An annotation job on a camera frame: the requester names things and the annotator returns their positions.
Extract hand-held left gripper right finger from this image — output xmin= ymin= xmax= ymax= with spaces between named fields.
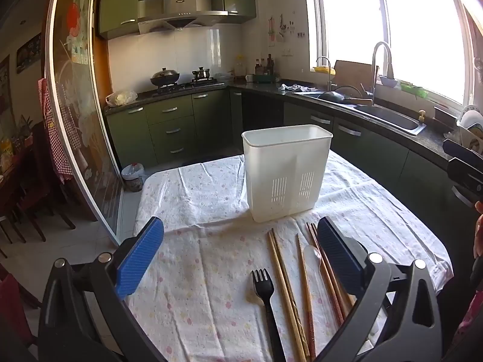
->
xmin=317 ymin=217 xmax=442 ymax=362

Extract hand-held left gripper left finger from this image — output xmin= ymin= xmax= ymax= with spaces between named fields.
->
xmin=37 ymin=217 xmax=168 ymax=362

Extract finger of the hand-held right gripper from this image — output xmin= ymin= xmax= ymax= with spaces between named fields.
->
xmin=443 ymin=139 xmax=483 ymax=161
xmin=447 ymin=157 xmax=483 ymax=205

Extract clear plastic spoon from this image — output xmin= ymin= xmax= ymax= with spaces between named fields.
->
xmin=303 ymin=244 xmax=336 ymax=310

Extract light patterned bamboo chopstick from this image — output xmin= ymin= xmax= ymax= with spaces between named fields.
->
xmin=267 ymin=231 xmax=304 ymax=362
xmin=271 ymin=228 xmax=311 ymax=360

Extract black plastic fork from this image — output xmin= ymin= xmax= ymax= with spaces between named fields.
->
xmin=252 ymin=269 xmax=286 ymax=362

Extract white plastic utensil holder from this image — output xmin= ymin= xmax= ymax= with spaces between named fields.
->
xmin=241 ymin=124 xmax=333 ymax=223

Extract person's right hand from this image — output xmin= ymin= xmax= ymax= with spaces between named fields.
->
xmin=473 ymin=201 xmax=483 ymax=259

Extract dish rack with plates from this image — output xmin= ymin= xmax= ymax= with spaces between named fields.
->
xmin=434 ymin=105 xmax=483 ymax=155

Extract brown wooden chopstick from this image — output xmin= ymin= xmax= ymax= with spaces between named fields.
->
xmin=306 ymin=223 xmax=346 ymax=325

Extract red-ended wooden chopstick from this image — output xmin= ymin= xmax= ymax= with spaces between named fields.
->
xmin=296 ymin=234 xmax=316 ymax=362

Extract white floral tablecloth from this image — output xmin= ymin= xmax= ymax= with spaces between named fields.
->
xmin=126 ymin=150 xmax=455 ymax=362

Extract green plastic containers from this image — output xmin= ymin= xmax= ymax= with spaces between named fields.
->
xmin=400 ymin=81 xmax=429 ymax=99

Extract steel kitchen sink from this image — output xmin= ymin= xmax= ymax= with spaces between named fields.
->
xmin=294 ymin=90 xmax=428 ymax=137

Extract small trash bin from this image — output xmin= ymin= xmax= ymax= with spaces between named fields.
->
xmin=121 ymin=162 xmax=146 ymax=193

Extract dark wooden chair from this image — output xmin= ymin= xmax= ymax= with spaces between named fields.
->
xmin=0 ymin=121 xmax=77 ymax=258

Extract tall steel faucet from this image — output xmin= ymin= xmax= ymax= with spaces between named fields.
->
xmin=371 ymin=41 xmax=394 ymax=101

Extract person's floral clothing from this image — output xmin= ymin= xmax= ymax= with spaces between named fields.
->
xmin=440 ymin=254 xmax=483 ymax=362

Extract kitchen window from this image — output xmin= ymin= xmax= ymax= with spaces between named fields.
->
xmin=302 ymin=0 xmax=483 ymax=107

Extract wooden cutting board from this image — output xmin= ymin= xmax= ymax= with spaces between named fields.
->
xmin=334 ymin=59 xmax=380 ymax=92

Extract green lower kitchen cabinets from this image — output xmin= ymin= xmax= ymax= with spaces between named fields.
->
xmin=105 ymin=87 xmax=480 ymax=257

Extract green kitchen cabinets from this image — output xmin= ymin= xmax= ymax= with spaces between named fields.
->
xmin=105 ymin=87 xmax=480 ymax=257
xmin=99 ymin=0 xmax=257 ymax=40

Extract black frying pan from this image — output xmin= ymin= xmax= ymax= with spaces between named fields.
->
xmin=317 ymin=90 xmax=374 ymax=106

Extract small steel faucet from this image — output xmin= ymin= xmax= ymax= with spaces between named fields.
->
xmin=315 ymin=56 xmax=335 ymax=91

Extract white plastic bag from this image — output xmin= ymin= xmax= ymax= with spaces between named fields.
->
xmin=106 ymin=90 xmax=138 ymax=107

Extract red checked apron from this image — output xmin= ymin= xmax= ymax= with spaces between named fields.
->
xmin=37 ymin=77 xmax=82 ymax=184

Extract printed glass sliding door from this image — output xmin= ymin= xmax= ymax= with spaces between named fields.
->
xmin=45 ymin=0 xmax=127 ymax=246

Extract white dishcloth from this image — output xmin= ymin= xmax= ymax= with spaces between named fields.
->
xmin=278 ymin=83 xmax=318 ymax=93

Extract gas stove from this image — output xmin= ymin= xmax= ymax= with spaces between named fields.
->
xmin=153 ymin=78 xmax=227 ymax=93

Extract black wok with lid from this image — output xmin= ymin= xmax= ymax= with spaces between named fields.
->
xmin=150 ymin=67 xmax=181 ymax=87

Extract row of sauce bottles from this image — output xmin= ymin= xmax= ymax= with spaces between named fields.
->
xmin=254 ymin=53 xmax=277 ymax=77

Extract green upper kitchen cabinets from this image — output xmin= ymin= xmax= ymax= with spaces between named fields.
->
xmin=99 ymin=0 xmax=257 ymax=40

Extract wall hooks with utensils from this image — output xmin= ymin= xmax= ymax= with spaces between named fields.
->
xmin=266 ymin=14 xmax=297 ymax=44

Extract dark wall picture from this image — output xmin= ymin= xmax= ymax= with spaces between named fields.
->
xmin=15 ymin=33 xmax=42 ymax=75

